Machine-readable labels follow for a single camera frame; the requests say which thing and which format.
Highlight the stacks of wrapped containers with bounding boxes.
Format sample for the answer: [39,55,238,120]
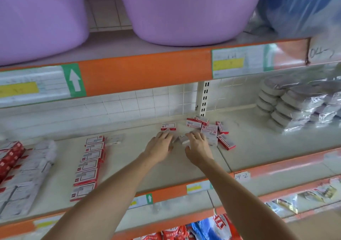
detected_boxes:
[256,69,341,134]

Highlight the white shelf with orange edges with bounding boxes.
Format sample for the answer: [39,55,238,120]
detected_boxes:
[0,29,341,240]

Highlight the pile of large red bags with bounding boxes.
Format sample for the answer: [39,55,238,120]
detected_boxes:
[133,213,243,240]

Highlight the purple plastic basin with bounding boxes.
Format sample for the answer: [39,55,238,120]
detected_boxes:
[114,0,269,47]
[0,0,90,66]

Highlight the person's left hand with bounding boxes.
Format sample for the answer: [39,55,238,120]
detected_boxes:
[141,131,175,166]

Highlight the person's right forearm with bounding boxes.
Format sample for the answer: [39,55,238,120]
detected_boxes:
[200,157,299,240]

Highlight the large label with green arrow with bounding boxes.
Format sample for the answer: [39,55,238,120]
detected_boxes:
[211,44,278,79]
[0,63,87,107]

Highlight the small price label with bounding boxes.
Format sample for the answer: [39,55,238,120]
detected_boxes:
[186,180,213,195]
[128,193,153,209]
[33,214,64,229]

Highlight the pile of red white boxes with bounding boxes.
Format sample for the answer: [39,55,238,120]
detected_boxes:
[161,116,237,152]

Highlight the person's right hand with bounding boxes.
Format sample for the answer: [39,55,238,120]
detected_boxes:
[184,131,215,168]

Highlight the blue plastic bag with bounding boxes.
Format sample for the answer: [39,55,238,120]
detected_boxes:
[257,0,341,38]

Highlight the white handwritten label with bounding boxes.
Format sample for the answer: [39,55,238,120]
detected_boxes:
[233,171,251,182]
[308,45,339,62]

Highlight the person's left forearm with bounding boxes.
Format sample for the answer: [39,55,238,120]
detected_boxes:
[43,152,161,240]

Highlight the white perforated shelf upright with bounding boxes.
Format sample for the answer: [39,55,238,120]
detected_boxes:
[196,81,211,118]

